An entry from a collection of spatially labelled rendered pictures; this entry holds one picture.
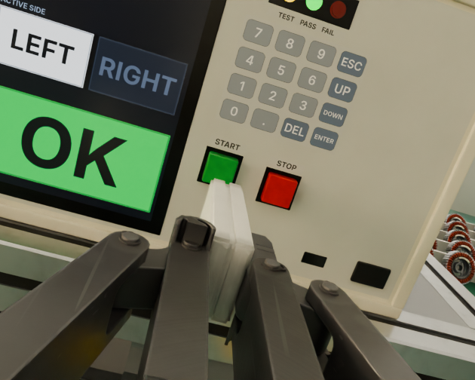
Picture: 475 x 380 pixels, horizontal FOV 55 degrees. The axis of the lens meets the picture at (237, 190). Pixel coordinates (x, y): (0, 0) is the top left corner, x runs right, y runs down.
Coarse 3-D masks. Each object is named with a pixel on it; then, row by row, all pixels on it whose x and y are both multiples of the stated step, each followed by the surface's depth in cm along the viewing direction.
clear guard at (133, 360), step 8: (136, 344) 28; (136, 352) 28; (128, 360) 27; (136, 360) 27; (208, 360) 29; (128, 368) 26; (136, 368) 26; (208, 368) 28; (216, 368) 29; (224, 368) 29; (232, 368) 29; (128, 376) 26; (136, 376) 26; (208, 376) 28; (216, 376) 28; (224, 376) 28; (232, 376) 28
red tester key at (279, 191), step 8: (272, 176) 27; (280, 176) 27; (272, 184) 27; (280, 184) 27; (288, 184) 27; (296, 184) 27; (264, 192) 28; (272, 192) 27; (280, 192) 28; (288, 192) 28; (264, 200) 28; (272, 200) 28; (280, 200) 28; (288, 200) 28
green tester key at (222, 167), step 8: (216, 152) 27; (208, 160) 27; (216, 160) 27; (224, 160) 27; (232, 160) 27; (208, 168) 27; (216, 168) 27; (224, 168) 27; (232, 168) 27; (208, 176) 27; (216, 176) 27; (224, 176) 27; (232, 176) 27
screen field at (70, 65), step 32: (0, 32) 25; (32, 32) 25; (64, 32) 25; (32, 64) 25; (64, 64) 25; (96, 64) 25; (128, 64) 25; (160, 64) 25; (128, 96) 26; (160, 96) 26
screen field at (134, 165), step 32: (0, 96) 26; (32, 96) 26; (0, 128) 26; (32, 128) 26; (64, 128) 26; (96, 128) 26; (128, 128) 26; (0, 160) 27; (32, 160) 27; (64, 160) 27; (96, 160) 27; (128, 160) 27; (160, 160) 27; (96, 192) 28; (128, 192) 28
